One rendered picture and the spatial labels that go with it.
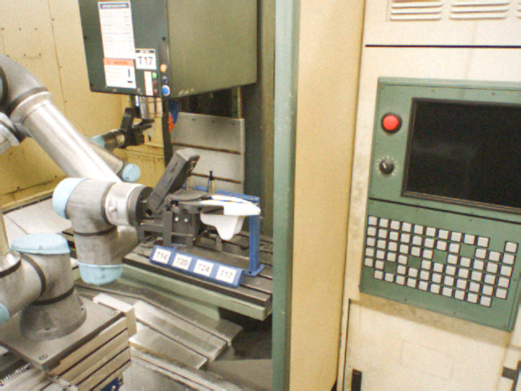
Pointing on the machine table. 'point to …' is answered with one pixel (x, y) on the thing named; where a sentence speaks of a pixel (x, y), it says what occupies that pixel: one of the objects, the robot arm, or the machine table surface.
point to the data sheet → (117, 29)
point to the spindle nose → (146, 107)
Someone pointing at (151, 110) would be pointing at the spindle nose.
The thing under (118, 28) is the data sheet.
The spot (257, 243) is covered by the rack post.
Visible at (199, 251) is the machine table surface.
